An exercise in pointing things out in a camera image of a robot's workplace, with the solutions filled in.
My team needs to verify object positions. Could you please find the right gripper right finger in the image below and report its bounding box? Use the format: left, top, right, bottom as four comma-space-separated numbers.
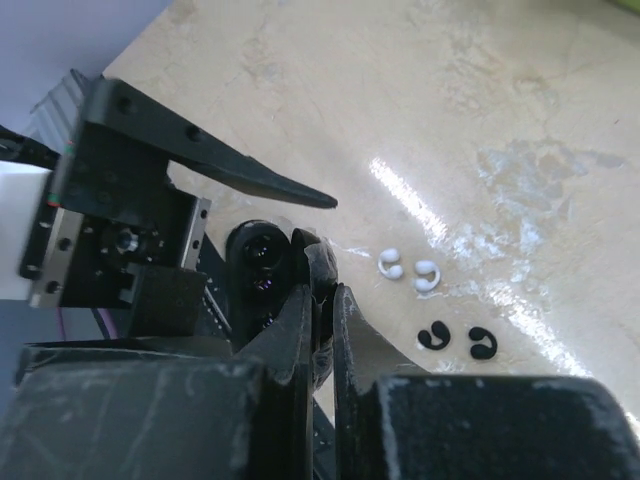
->
333, 285, 639, 479

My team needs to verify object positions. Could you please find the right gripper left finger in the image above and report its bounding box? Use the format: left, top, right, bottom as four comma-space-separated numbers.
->
1, 286, 313, 479

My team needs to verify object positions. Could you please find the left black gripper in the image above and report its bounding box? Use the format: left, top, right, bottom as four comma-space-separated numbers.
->
18, 78, 338, 337

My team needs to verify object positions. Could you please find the black earbud charging case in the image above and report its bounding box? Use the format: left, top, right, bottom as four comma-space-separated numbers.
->
222, 219, 341, 396

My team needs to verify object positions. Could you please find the black earbud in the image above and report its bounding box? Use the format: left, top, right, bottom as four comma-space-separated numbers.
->
417, 320, 451, 351
468, 326, 498, 361

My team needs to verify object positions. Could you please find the white earbud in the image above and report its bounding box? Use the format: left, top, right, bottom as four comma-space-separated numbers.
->
377, 248, 404, 280
413, 260, 441, 294

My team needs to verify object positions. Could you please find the aluminium frame rail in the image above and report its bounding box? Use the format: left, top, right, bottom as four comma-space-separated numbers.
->
27, 69, 92, 153

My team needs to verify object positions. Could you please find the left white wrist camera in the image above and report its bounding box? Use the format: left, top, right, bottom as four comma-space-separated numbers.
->
0, 161, 50, 300

